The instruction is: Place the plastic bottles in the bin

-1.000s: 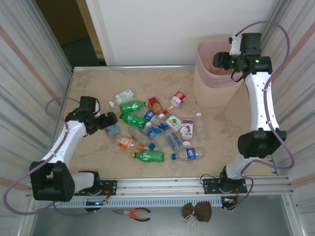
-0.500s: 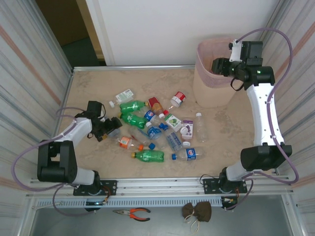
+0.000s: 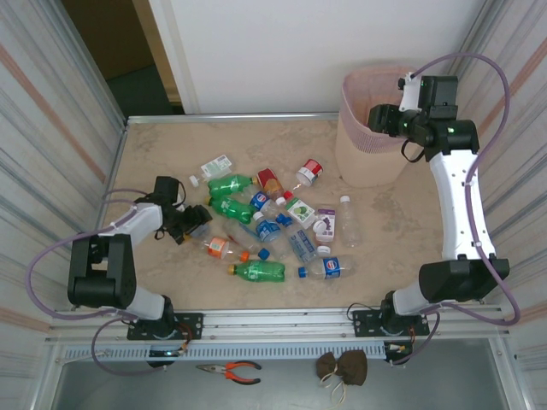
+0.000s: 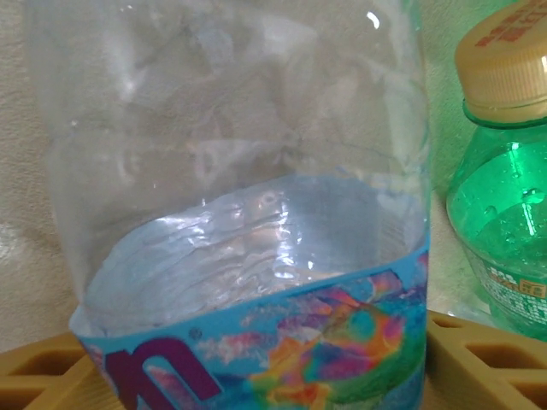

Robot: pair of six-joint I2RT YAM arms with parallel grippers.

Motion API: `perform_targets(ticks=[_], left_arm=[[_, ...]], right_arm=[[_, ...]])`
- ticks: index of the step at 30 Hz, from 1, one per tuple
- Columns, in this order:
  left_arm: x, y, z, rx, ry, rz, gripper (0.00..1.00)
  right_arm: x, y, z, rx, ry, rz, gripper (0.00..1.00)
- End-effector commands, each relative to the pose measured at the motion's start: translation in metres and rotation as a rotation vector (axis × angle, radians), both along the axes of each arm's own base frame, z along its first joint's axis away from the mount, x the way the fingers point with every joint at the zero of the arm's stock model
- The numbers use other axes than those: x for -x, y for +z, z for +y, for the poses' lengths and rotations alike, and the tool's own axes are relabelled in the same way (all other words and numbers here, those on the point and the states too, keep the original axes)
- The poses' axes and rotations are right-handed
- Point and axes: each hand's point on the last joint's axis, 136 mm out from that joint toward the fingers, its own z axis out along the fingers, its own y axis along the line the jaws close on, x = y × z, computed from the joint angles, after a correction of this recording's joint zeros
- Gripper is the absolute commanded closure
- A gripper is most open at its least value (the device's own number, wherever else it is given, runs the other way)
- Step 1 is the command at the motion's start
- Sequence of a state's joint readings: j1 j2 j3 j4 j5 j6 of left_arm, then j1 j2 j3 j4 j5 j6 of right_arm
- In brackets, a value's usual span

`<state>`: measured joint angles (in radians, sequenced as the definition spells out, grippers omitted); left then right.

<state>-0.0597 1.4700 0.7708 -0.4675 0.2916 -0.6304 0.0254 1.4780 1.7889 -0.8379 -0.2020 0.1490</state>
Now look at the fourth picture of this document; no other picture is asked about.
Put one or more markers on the clear bottle colourful blue label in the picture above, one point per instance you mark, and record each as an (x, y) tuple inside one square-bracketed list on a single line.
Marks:
[(256, 128)]

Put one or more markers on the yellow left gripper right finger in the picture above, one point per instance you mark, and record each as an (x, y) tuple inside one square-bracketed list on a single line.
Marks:
[(478, 376)]

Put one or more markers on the green bottle yellow cap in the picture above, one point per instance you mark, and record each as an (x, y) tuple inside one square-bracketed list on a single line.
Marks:
[(504, 213)]

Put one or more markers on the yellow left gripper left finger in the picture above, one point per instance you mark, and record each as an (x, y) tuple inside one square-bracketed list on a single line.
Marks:
[(25, 376)]

